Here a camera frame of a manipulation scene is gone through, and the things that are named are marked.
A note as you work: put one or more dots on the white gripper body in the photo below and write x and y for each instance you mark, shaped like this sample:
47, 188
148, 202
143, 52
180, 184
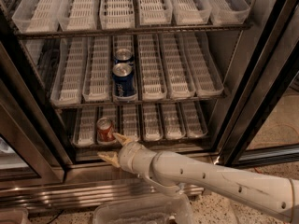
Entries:
128, 155

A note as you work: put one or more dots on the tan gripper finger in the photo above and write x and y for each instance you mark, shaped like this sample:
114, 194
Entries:
122, 139
110, 157

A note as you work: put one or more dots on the red coke can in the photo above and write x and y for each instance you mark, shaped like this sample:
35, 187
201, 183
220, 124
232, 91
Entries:
105, 130

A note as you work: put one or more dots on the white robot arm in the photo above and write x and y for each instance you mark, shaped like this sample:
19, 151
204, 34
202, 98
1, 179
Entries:
277, 197

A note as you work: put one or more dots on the bottom shelf tray three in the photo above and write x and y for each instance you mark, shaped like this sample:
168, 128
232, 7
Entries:
130, 122

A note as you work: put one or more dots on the shelf tray three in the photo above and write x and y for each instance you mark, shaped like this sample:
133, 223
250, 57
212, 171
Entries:
130, 122
124, 42
117, 14

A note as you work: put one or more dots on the bottom shelf tray four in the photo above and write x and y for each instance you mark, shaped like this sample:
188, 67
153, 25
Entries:
152, 128

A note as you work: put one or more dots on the shelf tray four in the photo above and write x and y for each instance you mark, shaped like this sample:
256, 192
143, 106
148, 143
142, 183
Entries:
152, 128
154, 12
151, 69

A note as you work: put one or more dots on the bottom shelf tray two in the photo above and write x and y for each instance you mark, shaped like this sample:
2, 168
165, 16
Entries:
109, 112

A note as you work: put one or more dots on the shelf tray two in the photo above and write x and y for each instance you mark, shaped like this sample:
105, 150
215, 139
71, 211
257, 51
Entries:
109, 112
96, 81
76, 15

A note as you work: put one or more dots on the bottom shelf tray one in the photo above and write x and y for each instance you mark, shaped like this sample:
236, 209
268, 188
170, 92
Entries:
84, 133

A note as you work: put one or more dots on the shelf tray one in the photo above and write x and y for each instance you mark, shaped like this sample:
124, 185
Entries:
37, 16
84, 133
69, 79

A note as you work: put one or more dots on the bottom shelf tray five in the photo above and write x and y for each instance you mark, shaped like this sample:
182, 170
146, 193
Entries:
173, 123

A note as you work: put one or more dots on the shelf tray five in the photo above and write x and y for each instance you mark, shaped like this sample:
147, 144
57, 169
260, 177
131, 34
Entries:
173, 123
177, 73
191, 12

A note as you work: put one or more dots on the front blue pepsi can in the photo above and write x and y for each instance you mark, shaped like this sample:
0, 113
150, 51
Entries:
123, 76

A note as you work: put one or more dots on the blue pepsi can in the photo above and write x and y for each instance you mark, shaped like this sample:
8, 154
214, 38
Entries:
123, 76
124, 56

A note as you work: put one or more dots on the middle shelf tray two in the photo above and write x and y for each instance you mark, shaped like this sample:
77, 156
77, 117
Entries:
96, 81

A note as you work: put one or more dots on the bottom shelf tray six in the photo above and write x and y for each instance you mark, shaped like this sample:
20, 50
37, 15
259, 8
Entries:
195, 124

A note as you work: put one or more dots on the shelf tray six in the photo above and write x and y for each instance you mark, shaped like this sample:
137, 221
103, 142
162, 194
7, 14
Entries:
205, 75
228, 12
195, 124

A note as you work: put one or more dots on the middle shelf tray four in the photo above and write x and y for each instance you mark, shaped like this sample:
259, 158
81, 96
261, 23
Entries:
151, 69

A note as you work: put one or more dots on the middle shelf tray one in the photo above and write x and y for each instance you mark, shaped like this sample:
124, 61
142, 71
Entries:
69, 79

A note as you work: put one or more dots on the middle shelf tray five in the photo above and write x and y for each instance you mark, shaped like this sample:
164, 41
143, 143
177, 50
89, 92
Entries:
177, 73

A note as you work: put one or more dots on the rear blue pepsi can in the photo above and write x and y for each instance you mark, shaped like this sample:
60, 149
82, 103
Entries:
124, 56

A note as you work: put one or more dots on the stainless steel fridge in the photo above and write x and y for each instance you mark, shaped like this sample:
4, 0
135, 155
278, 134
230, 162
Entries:
42, 169

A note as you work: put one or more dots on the middle shelf tray three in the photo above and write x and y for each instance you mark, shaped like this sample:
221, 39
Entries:
124, 42

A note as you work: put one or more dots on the middle shelf tray six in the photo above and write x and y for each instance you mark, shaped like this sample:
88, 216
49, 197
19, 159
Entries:
205, 75

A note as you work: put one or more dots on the top shelf tray three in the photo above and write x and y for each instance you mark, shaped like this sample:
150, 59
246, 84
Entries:
117, 14

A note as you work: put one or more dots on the fridge glass door right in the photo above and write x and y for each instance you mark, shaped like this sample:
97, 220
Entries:
263, 67

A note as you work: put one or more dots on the top shelf tray two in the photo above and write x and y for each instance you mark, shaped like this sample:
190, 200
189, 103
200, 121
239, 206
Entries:
76, 15

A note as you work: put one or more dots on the top shelf tray four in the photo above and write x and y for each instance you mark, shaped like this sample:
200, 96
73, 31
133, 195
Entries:
154, 12

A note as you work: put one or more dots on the top shelf tray five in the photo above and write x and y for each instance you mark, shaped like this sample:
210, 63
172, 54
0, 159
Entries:
191, 12

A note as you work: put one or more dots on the top shelf tray one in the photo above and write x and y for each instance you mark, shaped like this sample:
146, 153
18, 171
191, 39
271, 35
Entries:
37, 16

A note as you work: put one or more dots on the top shelf tray six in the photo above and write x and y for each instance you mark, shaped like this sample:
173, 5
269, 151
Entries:
228, 12

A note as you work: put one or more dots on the clear plastic bin on floor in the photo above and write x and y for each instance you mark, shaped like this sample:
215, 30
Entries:
154, 209

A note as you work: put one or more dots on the clear container bottom left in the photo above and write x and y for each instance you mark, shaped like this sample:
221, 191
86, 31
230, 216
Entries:
14, 216

